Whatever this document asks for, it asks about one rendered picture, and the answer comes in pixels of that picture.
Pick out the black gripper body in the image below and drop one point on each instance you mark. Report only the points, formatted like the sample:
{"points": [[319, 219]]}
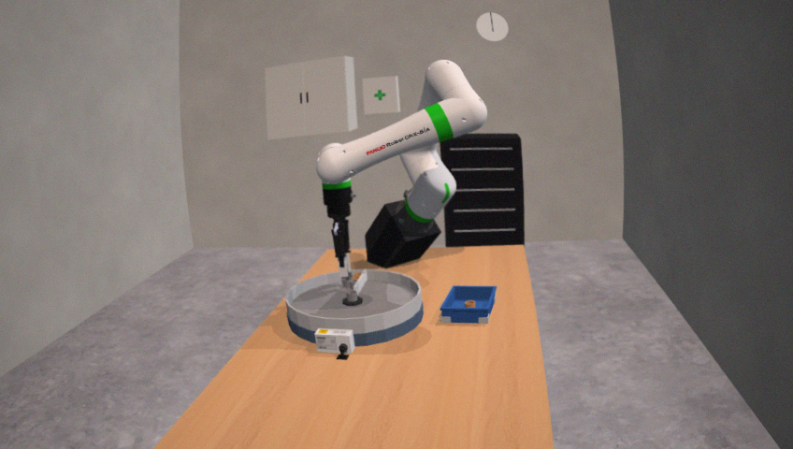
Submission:
{"points": [[339, 214]]}

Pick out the blue crate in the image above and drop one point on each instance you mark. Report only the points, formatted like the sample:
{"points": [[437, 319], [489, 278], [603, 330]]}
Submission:
{"points": [[452, 310]]}

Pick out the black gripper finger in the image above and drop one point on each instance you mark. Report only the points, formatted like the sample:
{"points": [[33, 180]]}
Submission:
{"points": [[347, 242], [339, 251]]}

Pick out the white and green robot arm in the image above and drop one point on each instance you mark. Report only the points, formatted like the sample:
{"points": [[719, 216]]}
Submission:
{"points": [[459, 110]]}

